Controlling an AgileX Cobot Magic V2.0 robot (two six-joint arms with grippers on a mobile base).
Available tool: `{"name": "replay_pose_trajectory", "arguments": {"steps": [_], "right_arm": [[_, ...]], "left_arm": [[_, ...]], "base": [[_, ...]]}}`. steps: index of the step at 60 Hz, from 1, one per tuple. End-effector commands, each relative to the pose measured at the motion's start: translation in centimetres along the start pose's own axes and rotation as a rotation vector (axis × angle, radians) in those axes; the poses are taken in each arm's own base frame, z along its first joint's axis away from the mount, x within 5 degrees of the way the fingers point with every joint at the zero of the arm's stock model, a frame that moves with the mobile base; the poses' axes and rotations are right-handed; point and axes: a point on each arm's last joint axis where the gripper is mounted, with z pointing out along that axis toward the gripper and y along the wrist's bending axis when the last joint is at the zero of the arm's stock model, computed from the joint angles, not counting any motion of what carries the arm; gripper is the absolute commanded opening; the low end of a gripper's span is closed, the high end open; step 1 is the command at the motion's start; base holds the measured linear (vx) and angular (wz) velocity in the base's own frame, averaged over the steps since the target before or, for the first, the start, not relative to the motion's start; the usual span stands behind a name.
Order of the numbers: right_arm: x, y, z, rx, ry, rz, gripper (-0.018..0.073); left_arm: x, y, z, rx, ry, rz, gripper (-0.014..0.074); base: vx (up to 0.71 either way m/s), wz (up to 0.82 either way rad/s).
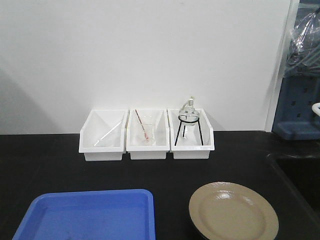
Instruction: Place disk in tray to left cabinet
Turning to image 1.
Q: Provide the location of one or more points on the blue perforated equipment rack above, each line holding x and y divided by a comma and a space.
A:
294, 118

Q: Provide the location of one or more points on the clear glass beaker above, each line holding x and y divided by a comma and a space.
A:
150, 128

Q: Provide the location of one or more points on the right white storage bin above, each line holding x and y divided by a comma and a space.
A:
190, 147

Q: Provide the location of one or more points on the white storage bin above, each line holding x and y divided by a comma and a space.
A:
96, 125
134, 136
190, 147

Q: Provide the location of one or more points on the left white storage bin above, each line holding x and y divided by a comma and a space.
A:
96, 125

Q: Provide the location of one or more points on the middle white storage bin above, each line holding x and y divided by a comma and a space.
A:
134, 136

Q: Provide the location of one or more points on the black wire tripod stand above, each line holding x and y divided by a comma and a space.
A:
188, 127

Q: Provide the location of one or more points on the clear glass rod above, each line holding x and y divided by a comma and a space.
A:
106, 134

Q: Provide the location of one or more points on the blue plastic tray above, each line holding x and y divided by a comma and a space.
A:
126, 214

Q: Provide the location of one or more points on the red glass thermometer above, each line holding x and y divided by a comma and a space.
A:
146, 136

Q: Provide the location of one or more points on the beige plate with black rim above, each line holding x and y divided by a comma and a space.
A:
230, 211

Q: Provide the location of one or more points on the clear plastic bag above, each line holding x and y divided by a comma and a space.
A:
303, 58

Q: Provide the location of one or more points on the black lab sink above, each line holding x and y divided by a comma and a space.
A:
301, 175

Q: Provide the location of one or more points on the round glass flask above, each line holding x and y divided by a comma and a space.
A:
188, 114

